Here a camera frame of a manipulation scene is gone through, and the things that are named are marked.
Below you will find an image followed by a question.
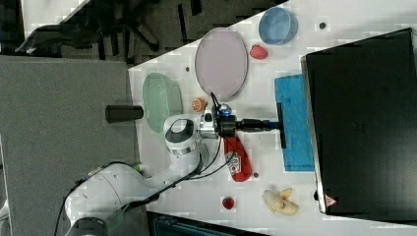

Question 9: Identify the green colander basket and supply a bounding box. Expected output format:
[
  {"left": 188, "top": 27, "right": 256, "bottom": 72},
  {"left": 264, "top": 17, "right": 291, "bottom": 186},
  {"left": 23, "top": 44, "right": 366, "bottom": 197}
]
[{"left": 143, "top": 73, "right": 183, "bottom": 133}]

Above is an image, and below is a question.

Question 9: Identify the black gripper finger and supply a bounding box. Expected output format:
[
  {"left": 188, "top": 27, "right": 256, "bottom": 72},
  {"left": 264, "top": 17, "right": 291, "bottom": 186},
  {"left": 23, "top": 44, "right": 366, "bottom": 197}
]
[
  {"left": 263, "top": 120, "right": 279, "bottom": 129},
  {"left": 262, "top": 127, "right": 279, "bottom": 132}
]

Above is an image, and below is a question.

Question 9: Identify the orange slice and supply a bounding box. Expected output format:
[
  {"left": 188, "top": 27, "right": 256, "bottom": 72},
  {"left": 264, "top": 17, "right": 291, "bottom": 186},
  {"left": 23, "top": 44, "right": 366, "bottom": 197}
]
[{"left": 192, "top": 97, "right": 207, "bottom": 112}]

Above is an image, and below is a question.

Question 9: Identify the large red strawberry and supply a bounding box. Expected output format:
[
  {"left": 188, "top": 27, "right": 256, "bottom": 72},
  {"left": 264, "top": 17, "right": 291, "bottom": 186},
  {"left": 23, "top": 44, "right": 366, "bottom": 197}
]
[{"left": 250, "top": 44, "right": 268, "bottom": 60}]

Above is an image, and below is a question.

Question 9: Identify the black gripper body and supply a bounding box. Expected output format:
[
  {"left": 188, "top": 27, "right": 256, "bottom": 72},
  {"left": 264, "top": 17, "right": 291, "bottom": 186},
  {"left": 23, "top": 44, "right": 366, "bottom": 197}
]
[{"left": 211, "top": 105, "right": 263, "bottom": 138}]

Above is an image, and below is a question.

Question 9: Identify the black office chair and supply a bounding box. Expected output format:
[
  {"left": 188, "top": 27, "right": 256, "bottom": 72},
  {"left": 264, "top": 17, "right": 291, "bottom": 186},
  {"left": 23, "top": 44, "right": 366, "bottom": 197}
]
[{"left": 15, "top": 0, "right": 159, "bottom": 59}]

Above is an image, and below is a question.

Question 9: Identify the blue bowl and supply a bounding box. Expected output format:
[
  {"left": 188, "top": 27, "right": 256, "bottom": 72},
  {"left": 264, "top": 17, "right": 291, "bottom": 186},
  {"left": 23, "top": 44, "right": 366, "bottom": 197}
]
[{"left": 258, "top": 7, "right": 298, "bottom": 45}]

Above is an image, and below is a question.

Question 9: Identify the grey round plate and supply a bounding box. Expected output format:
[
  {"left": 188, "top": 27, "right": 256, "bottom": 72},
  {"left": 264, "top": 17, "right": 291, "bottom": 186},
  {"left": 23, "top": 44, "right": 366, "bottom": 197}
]
[{"left": 195, "top": 28, "right": 248, "bottom": 101}]

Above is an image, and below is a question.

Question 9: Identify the red ketchup bottle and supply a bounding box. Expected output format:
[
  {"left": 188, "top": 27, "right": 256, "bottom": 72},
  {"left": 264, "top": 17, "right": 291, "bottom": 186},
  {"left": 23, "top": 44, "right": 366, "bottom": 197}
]
[{"left": 223, "top": 137, "right": 252, "bottom": 182}]

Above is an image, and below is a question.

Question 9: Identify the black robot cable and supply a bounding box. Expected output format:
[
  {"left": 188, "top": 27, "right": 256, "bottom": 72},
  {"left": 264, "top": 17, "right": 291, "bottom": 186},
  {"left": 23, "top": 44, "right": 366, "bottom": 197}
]
[{"left": 53, "top": 91, "right": 236, "bottom": 236}]

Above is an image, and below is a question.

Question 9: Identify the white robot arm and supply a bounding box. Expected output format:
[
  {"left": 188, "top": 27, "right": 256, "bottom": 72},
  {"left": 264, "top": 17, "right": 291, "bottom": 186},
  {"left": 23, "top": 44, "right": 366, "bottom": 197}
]
[{"left": 63, "top": 104, "right": 282, "bottom": 236}]

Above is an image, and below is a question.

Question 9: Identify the peeled banana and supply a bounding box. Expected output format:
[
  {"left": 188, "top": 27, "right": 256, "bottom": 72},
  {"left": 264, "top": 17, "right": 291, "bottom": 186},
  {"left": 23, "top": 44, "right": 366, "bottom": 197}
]
[{"left": 262, "top": 188, "right": 298, "bottom": 216}]

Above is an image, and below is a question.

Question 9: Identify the green marker pen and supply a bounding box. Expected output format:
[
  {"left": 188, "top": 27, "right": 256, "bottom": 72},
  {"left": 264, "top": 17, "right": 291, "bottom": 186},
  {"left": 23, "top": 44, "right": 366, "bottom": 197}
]
[{"left": 133, "top": 164, "right": 146, "bottom": 172}]

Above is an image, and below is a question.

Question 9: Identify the small red strawberry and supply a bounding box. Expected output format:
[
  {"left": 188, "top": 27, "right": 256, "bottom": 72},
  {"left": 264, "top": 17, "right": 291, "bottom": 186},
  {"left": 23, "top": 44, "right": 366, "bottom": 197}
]
[{"left": 222, "top": 197, "right": 235, "bottom": 209}]

